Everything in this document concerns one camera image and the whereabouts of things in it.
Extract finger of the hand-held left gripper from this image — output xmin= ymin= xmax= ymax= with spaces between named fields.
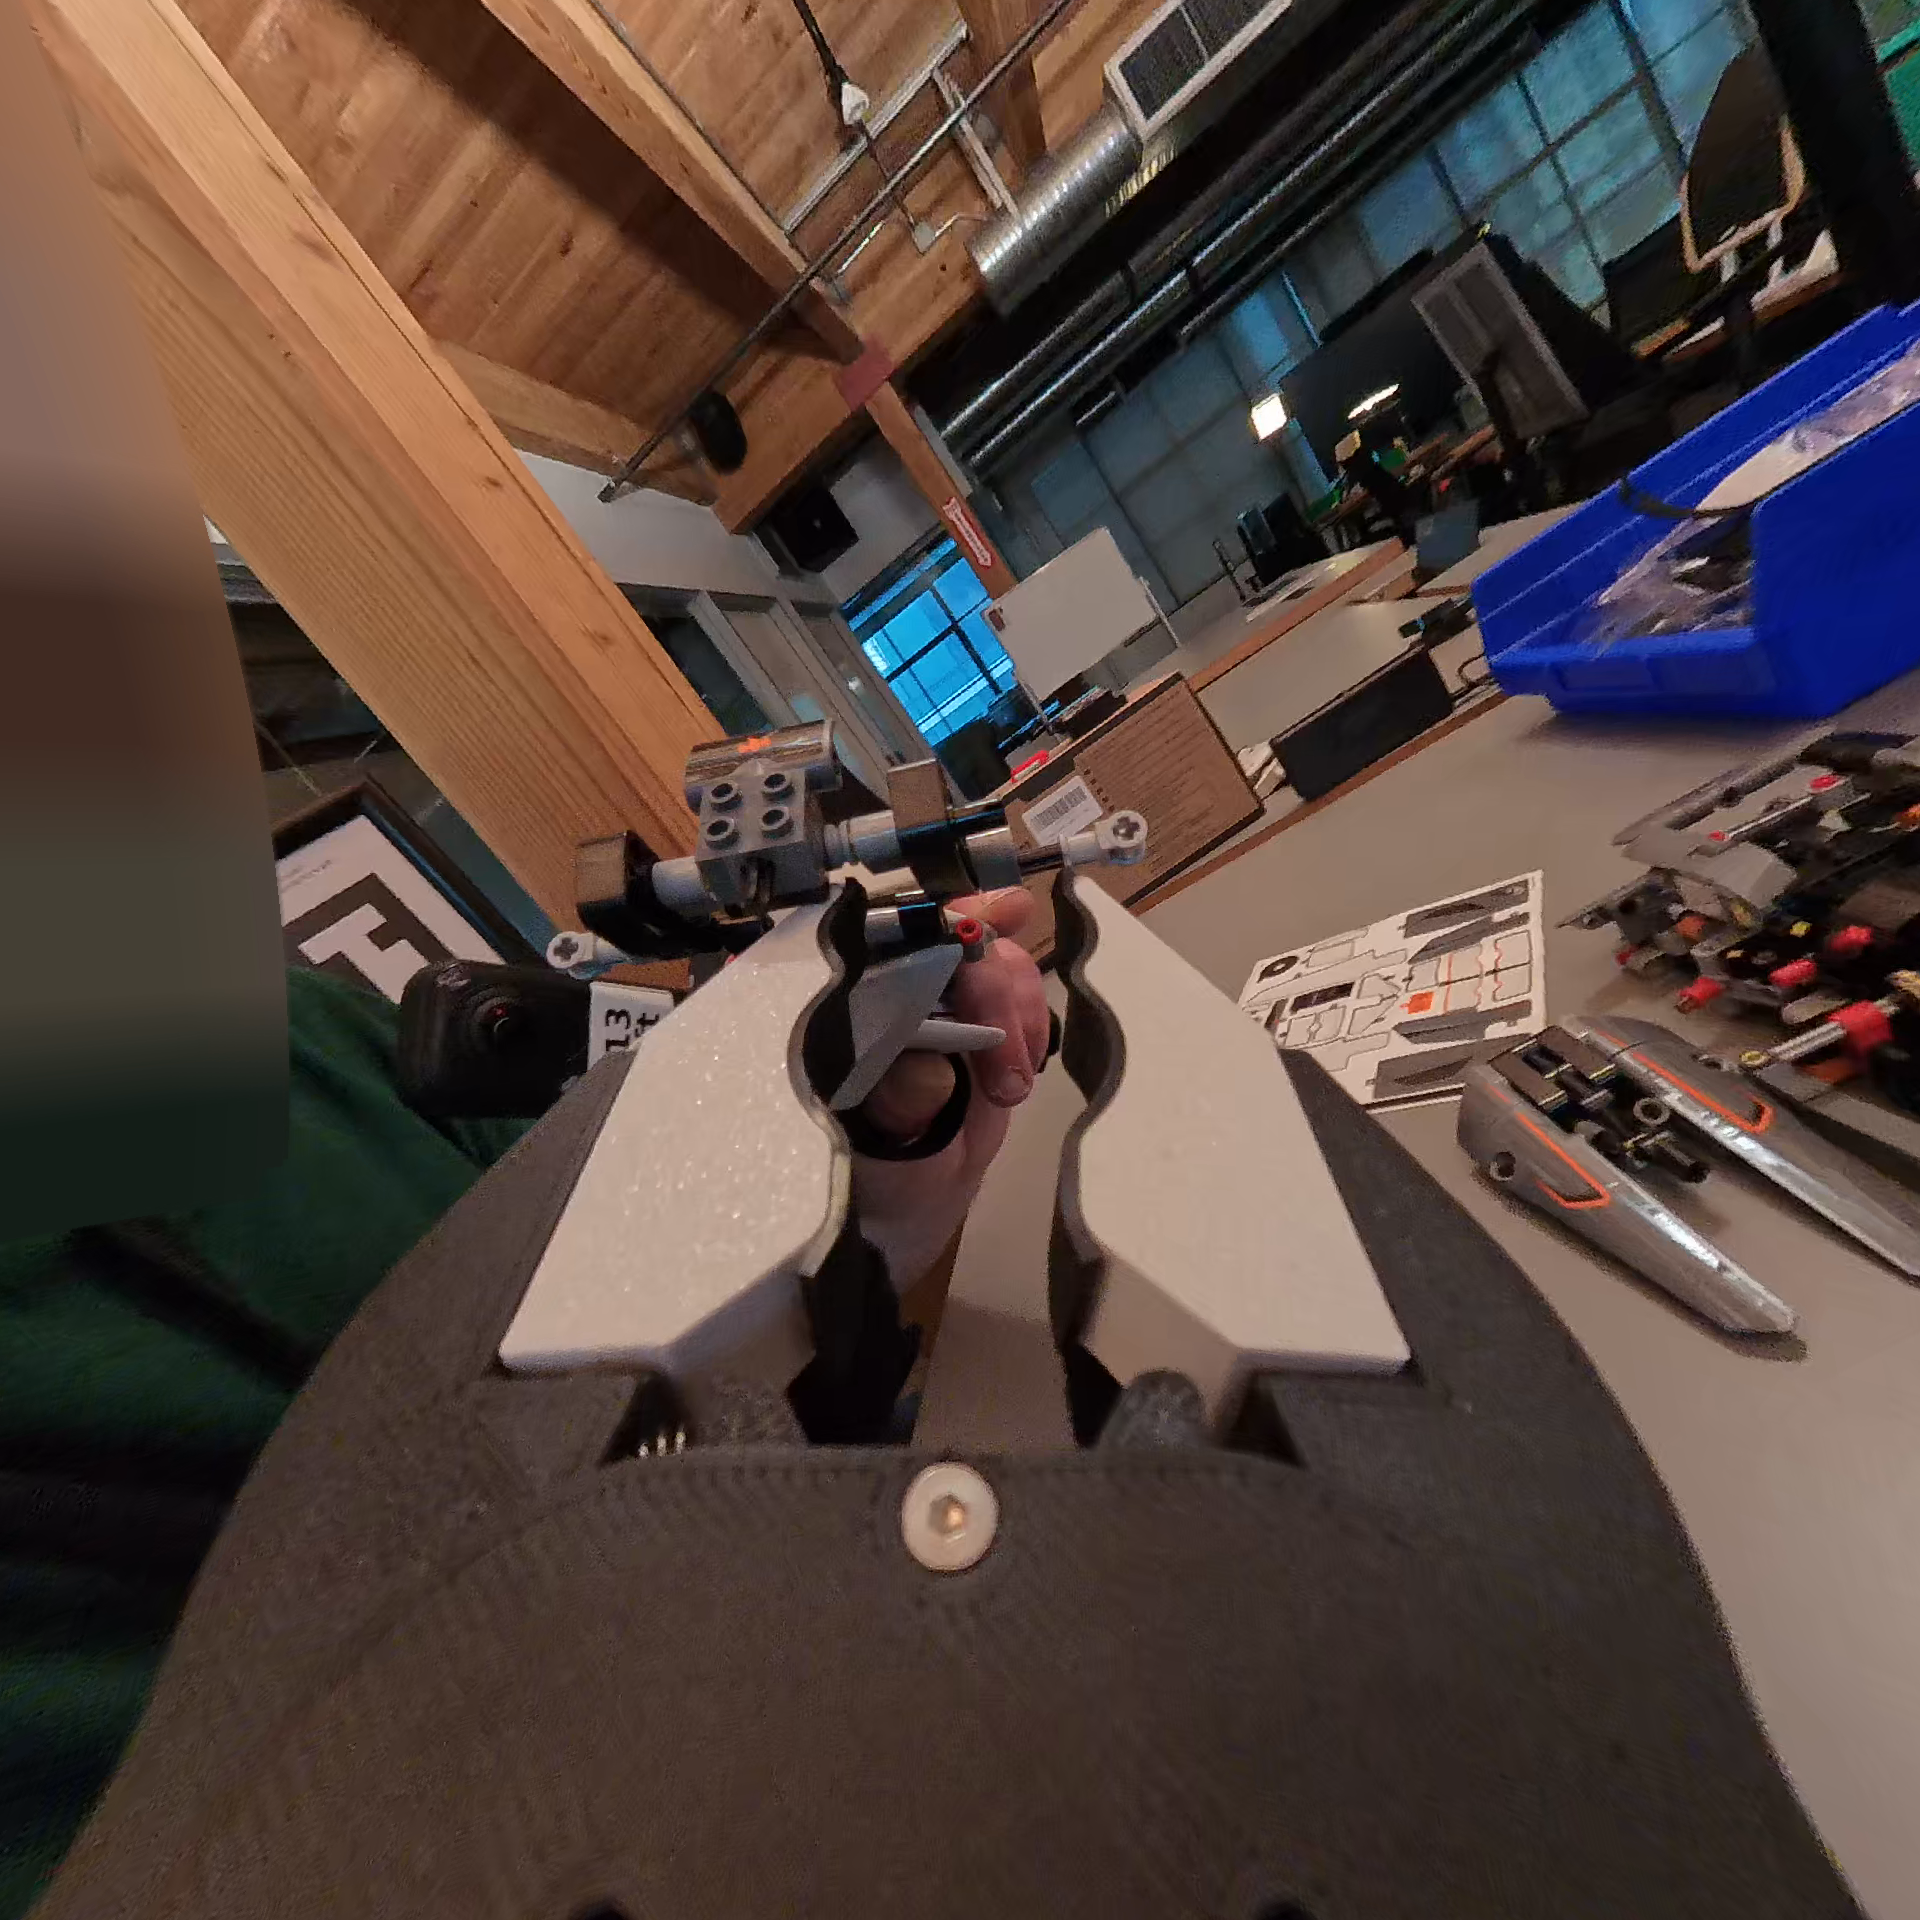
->
xmin=827 ymin=941 xmax=964 ymax=1114

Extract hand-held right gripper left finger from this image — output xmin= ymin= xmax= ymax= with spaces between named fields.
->
xmin=496 ymin=878 xmax=916 ymax=1448

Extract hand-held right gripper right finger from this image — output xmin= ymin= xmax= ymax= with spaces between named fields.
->
xmin=1047 ymin=872 xmax=1416 ymax=1451

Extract small black grey lego subassembly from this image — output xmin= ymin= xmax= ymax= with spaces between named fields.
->
xmin=546 ymin=717 xmax=1153 ymax=973

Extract grey orange-striped lego wing panels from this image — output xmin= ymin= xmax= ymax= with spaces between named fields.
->
xmin=1456 ymin=1007 xmax=1920 ymax=1339

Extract large lego vehicle model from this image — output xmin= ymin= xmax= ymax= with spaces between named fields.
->
xmin=1559 ymin=726 xmax=1920 ymax=1162

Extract black framed marker board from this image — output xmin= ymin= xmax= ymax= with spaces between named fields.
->
xmin=275 ymin=776 xmax=544 ymax=1009

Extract white sticker sheet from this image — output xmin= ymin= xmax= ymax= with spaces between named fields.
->
xmin=1240 ymin=866 xmax=1551 ymax=1106

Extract brown wooden box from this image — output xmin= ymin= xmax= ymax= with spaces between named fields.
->
xmin=1009 ymin=671 xmax=1264 ymax=902

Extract white whiteboard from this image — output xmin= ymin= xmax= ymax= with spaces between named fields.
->
xmin=991 ymin=525 xmax=1169 ymax=695

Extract black rectangular box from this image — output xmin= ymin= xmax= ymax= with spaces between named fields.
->
xmin=1272 ymin=643 xmax=1460 ymax=803

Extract wooden pillar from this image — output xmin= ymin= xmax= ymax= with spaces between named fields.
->
xmin=30 ymin=0 xmax=726 ymax=938

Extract clear plastic bags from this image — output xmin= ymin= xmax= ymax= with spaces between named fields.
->
xmin=1599 ymin=398 xmax=1920 ymax=632

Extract blue plastic bin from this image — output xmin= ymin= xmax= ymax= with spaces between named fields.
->
xmin=1471 ymin=298 xmax=1920 ymax=723

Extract black seat wooden-rim chair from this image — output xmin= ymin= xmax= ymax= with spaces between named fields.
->
xmin=1678 ymin=40 xmax=1802 ymax=274

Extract metal duct with vent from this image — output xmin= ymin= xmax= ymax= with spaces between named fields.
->
xmin=968 ymin=0 xmax=1296 ymax=320

